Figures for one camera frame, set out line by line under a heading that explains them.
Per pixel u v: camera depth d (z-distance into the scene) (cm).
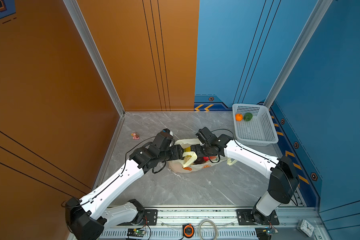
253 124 112
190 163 67
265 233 70
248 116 112
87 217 38
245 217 72
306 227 69
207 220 75
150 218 74
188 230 67
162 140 54
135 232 71
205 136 64
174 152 64
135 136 102
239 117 112
